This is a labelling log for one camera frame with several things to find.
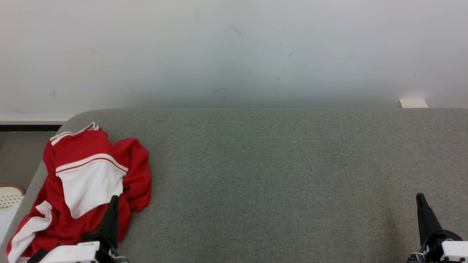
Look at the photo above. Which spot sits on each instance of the red shorts white side stripes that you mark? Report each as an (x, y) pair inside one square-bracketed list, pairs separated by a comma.
[(137, 171)]

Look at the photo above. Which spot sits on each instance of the white perforated laundry basket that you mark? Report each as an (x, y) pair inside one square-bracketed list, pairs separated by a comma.
[(9, 199)]

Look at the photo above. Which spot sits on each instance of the small white wall box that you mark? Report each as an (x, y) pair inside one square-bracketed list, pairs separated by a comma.
[(413, 103)]

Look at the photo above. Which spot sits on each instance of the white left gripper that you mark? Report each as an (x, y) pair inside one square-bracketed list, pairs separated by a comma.
[(69, 254)]

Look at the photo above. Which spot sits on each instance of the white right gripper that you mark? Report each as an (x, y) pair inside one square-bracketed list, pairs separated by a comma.
[(453, 252)]

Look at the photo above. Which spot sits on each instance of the grey fabric sofa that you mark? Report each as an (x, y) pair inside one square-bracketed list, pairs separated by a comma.
[(278, 182)]

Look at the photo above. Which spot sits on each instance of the red basketball jersey white sleeves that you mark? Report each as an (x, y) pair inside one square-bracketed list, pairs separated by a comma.
[(91, 182)]

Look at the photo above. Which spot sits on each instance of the white and black baseboard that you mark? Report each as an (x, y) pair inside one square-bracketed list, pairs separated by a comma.
[(29, 124)]

